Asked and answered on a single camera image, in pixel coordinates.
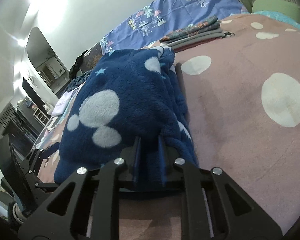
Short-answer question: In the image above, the dark red folded garment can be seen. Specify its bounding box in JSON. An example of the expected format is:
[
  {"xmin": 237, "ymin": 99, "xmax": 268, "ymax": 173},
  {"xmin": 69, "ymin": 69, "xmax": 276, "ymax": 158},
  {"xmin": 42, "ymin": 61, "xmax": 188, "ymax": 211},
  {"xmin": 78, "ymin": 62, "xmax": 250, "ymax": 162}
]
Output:
[{"xmin": 174, "ymin": 38, "xmax": 217, "ymax": 53}]

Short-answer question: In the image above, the dark teal fleece blanket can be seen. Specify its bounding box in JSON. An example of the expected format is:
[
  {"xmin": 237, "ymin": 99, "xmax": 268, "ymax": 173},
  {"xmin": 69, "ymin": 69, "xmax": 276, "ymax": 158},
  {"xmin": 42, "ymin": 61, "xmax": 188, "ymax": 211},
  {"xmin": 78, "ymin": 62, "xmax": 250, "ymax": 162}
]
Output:
[{"xmin": 66, "ymin": 70, "xmax": 92, "ymax": 92}]

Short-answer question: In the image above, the white lucky cat figurine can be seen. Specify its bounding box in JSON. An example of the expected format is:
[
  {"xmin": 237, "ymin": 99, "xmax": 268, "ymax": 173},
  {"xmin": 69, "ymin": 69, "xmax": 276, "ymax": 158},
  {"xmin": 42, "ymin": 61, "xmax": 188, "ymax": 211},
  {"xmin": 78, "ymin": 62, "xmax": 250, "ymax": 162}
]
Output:
[{"xmin": 43, "ymin": 102, "xmax": 53, "ymax": 115}]

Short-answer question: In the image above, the blue tree print sheet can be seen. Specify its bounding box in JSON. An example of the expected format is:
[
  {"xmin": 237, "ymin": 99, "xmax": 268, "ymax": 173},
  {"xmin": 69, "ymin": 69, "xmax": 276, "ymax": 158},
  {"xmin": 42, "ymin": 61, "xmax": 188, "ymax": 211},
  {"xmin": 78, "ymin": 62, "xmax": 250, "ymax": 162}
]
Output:
[{"xmin": 100, "ymin": 0, "xmax": 247, "ymax": 54}]

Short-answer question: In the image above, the dark printed headboard cover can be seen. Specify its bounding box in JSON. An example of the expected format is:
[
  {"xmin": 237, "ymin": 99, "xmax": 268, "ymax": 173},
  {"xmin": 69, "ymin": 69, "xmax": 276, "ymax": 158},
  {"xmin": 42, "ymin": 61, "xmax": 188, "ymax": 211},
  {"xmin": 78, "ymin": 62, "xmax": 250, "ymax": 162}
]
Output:
[{"xmin": 80, "ymin": 42, "xmax": 103, "ymax": 73}]

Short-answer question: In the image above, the navy fleece star pajama top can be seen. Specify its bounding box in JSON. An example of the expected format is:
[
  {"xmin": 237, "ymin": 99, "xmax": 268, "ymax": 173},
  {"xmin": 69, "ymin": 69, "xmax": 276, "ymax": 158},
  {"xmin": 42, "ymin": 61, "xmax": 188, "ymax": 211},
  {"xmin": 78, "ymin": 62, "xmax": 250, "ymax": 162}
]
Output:
[{"xmin": 54, "ymin": 46, "xmax": 198, "ymax": 184}]

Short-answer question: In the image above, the black garment on headboard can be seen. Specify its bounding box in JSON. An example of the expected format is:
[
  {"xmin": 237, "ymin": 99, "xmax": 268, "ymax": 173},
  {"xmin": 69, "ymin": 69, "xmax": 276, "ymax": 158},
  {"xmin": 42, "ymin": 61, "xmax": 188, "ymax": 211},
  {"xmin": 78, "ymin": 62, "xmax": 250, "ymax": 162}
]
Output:
[{"xmin": 69, "ymin": 50, "xmax": 90, "ymax": 80}]

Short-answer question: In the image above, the pink polka dot duvet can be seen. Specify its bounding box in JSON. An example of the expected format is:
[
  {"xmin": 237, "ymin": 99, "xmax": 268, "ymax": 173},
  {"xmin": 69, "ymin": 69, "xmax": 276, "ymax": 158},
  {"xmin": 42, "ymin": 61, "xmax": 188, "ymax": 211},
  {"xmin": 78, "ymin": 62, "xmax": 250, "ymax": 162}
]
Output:
[{"xmin": 36, "ymin": 12, "xmax": 300, "ymax": 240}]

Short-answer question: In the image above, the white ladder shelf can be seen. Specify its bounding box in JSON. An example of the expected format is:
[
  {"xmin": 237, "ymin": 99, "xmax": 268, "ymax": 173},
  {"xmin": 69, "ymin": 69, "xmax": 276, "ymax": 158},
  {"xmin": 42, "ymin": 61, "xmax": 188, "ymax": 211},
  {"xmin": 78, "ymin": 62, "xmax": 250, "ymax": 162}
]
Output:
[{"xmin": 33, "ymin": 108, "xmax": 50, "ymax": 126}]

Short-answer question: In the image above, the lavender folded cloth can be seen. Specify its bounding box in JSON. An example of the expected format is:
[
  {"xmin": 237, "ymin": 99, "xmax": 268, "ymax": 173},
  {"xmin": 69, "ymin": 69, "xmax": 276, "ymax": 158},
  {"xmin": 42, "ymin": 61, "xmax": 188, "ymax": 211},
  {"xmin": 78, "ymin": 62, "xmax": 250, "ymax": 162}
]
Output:
[{"xmin": 51, "ymin": 87, "xmax": 79, "ymax": 116}]

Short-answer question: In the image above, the green pillow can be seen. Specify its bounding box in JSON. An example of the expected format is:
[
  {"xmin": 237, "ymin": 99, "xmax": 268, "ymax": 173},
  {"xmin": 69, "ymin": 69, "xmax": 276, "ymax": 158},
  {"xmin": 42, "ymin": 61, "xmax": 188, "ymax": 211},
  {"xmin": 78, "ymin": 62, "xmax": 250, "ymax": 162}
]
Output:
[{"xmin": 252, "ymin": 0, "xmax": 300, "ymax": 25}]

